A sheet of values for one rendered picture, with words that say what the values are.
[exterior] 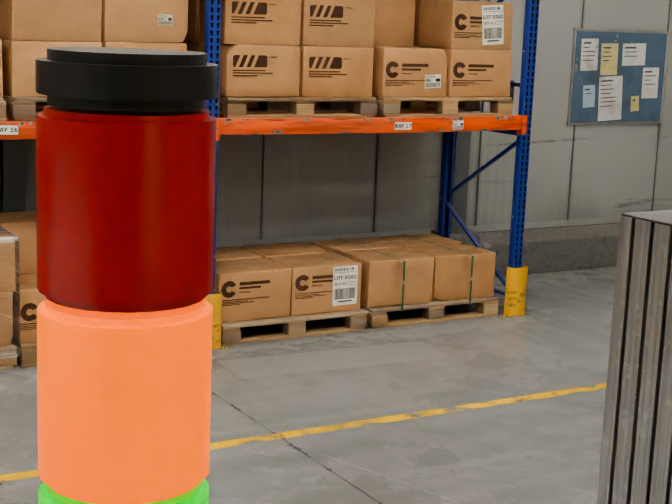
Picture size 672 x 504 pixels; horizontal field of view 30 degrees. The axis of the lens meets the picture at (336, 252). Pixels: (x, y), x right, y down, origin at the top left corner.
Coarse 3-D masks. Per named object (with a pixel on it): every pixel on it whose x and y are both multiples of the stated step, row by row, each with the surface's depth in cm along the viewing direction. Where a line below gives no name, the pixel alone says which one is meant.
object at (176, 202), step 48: (48, 144) 34; (96, 144) 33; (144, 144) 33; (192, 144) 34; (48, 192) 34; (96, 192) 33; (144, 192) 33; (192, 192) 34; (48, 240) 34; (96, 240) 33; (144, 240) 33; (192, 240) 34; (48, 288) 34; (96, 288) 34; (144, 288) 34; (192, 288) 35
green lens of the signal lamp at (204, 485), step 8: (40, 488) 37; (48, 488) 36; (200, 488) 37; (208, 488) 37; (40, 496) 36; (48, 496) 36; (56, 496) 36; (64, 496) 36; (176, 496) 36; (184, 496) 36; (192, 496) 36; (200, 496) 37; (208, 496) 37
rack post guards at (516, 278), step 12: (516, 276) 999; (516, 288) 1001; (216, 300) 867; (516, 300) 1004; (216, 312) 869; (504, 312) 1009; (516, 312) 1006; (216, 324) 870; (216, 336) 872; (216, 348) 874
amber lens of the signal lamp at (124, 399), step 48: (48, 336) 35; (96, 336) 34; (144, 336) 34; (192, 336) 35; (48, 384) 35; (96, 384) 34; (144, 384) 34; (192, 384) 35; (48, 432) 35; (96, 432) 34; (144, 432) 34; (192, 432) 35; (48, 480) 35; (96, 480) 35; (144, 480) 35; (192, 480) 36
